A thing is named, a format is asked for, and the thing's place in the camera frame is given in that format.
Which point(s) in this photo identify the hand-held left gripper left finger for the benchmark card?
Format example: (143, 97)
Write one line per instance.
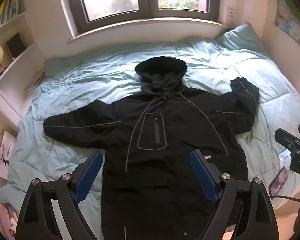
(90, 172)

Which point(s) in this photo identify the colourful wall map poster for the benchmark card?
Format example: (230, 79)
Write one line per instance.
(291, 17)

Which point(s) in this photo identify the stack of flat books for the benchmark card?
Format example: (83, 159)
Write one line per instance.
(35, 83)

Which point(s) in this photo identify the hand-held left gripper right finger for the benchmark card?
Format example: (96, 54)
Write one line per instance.
(202, 175)

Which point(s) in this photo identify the white wall socket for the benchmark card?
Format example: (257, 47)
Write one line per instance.
(231, 11)

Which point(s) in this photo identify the dark framed window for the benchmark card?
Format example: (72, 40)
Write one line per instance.
(142, 0)

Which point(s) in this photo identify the black hooded jacket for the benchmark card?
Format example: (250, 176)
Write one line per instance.
(170, 140)

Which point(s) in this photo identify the smartphone with pink screen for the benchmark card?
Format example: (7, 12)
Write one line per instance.
(278, 181)

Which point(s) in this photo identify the beige window sill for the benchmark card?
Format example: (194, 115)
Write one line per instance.
(145, 28)

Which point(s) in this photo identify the row of shelf books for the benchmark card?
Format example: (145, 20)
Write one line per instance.
(7, 10)

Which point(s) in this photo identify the black box on shelf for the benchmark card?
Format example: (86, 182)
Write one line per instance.
(15, 44)

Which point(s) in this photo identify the white bookshelf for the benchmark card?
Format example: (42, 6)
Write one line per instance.
(12, 80)

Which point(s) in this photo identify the white paper bag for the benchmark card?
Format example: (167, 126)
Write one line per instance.
(3, 155)

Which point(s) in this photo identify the light blue duvet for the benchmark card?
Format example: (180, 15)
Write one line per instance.
(90, 80)

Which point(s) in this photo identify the pink printed sheet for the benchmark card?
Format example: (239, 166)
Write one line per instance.
(6, 220)

